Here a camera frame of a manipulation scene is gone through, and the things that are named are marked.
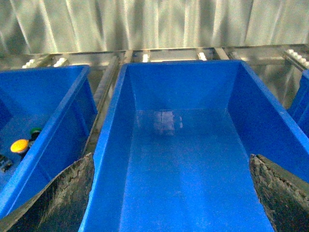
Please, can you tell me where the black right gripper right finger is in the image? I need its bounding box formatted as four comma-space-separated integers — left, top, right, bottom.
249, 154, 309, 232

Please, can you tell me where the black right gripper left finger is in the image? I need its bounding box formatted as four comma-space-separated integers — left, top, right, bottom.
0, 153, 94, 232

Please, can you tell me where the yellow mushroom push button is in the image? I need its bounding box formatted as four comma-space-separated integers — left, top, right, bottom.
10, 139, 29, 156

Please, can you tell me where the blue bin with buttons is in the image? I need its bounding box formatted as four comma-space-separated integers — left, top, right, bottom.
0, 65, 97, 217

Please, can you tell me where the green mushroom push button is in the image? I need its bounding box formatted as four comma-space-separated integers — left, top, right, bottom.
28, 128, 42, 147

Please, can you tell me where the blue bin at far right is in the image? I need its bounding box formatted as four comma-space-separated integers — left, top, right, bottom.
288, 70, 309, 137

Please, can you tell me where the empty blue middle bin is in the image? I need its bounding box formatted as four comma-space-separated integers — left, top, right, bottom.
79, 60, 309, 232

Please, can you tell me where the metal roller rack frame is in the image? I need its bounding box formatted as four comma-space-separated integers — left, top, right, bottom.
0, 44, 309, 153

